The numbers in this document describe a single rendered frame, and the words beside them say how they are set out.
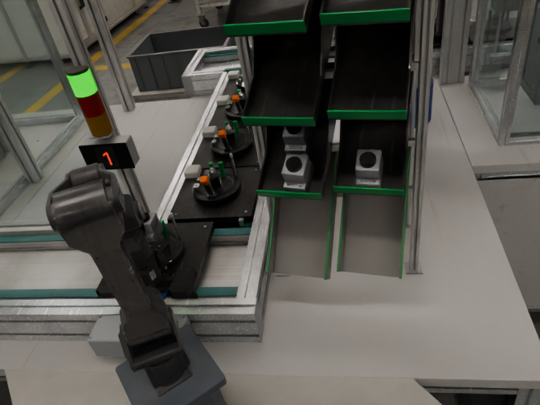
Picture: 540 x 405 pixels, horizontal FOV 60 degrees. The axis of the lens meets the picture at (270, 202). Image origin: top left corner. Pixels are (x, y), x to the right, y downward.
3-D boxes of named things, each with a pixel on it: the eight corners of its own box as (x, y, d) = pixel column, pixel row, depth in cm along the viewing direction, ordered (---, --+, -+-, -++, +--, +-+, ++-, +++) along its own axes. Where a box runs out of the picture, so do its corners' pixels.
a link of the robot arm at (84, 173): (120, 206, 55) (98, 128, 58) (49, 228, 54) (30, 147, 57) (157, 253, 83) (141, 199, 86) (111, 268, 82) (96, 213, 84)
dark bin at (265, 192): (323, 200, 90) (317, 182, 84) (259, 196, 94) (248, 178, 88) (341, 85, 101) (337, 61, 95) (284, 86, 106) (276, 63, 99)
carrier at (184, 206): (253, 222, 125) (245, 184, 118) (168, 225, 130) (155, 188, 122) (264, 170, 144) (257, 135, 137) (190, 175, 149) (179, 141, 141)
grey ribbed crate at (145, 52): (233, 83, 286) (225, 47, 272) (137, 92, 297) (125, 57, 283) (243, 57, 318) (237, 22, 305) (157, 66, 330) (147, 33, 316)
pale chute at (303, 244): (330, 279, 101) (326, 280, 96) (272, 272, 105) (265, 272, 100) (341, 150, 103) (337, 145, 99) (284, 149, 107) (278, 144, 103)
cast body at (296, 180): (307, 197, 91) (300, 178, 85) (286, 194, 92) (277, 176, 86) (317, 160, 94) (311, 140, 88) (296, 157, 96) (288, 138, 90)
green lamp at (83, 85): (92, 96, 102) (83, 75, 100) (71, 98, 103) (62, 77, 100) (100, 87, 106) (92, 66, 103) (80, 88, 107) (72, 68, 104)
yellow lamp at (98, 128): (108, 136, 109) (100, 117, 106) (88, 137, 109) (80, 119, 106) (116, 125, 112) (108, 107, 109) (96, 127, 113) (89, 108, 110)
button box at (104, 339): (186, 358, 100) (178, 341, 97) (96, 357, 104) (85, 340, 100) (194, 331, 106) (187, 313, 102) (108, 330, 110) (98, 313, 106)
